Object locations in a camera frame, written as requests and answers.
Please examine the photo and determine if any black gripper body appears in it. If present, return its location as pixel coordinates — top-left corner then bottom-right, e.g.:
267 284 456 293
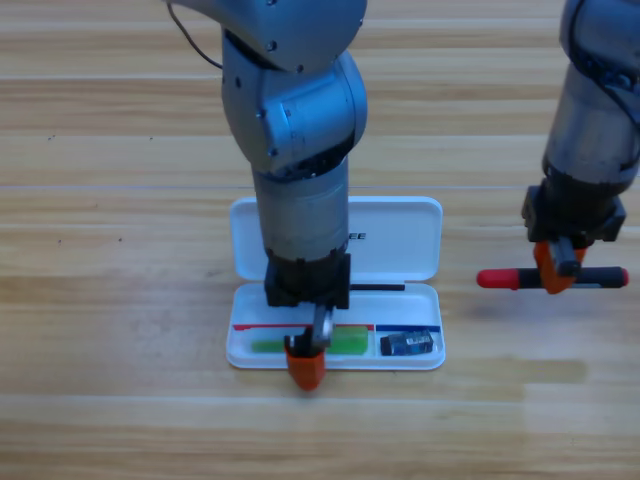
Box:
263 252 352 351
520 167 628 279

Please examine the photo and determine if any red and black marker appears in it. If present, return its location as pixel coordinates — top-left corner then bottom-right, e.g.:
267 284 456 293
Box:
476 267 630 292

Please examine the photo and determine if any green eraser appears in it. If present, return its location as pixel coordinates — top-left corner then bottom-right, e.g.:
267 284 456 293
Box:
251 327 370 355

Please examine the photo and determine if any small dark blue eraser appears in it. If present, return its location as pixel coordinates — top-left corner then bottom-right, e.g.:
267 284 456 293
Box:
379 329 433 357

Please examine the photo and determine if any white Unitree pencil case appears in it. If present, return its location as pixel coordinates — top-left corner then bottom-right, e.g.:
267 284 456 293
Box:
225 195 447 372

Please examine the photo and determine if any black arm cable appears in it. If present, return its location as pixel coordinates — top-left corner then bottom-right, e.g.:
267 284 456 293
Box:
569 0 640 131
167 1 225 70

